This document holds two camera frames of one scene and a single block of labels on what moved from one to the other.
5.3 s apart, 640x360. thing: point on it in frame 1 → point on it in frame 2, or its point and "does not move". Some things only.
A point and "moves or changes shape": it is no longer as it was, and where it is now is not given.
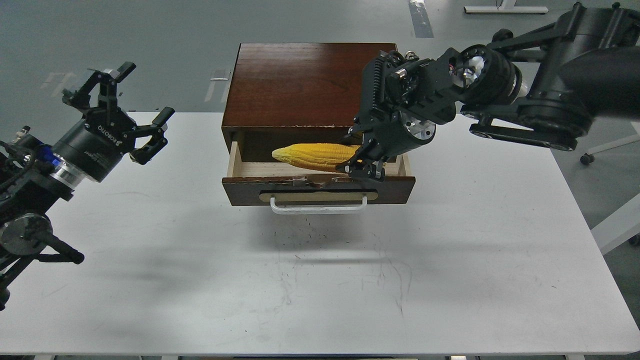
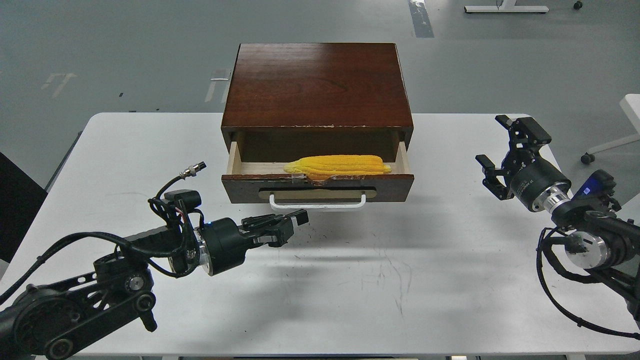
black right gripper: x=386 y=132 → x=527 y=171
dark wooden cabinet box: x=285 y=94 does not move
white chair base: x=588 y=158 does not move
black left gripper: x=95 y=146 → x=221 y=243
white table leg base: x=508 y=6 does not move
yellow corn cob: x=327 y=156 moves or changes shape
